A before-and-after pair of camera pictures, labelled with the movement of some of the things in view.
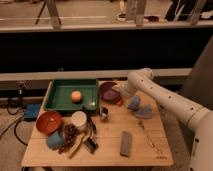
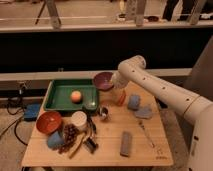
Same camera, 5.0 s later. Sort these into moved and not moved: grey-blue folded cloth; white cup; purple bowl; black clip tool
Moved: purple bowl
Not moved: grey-blue folded cloth; black clip tool; white cup
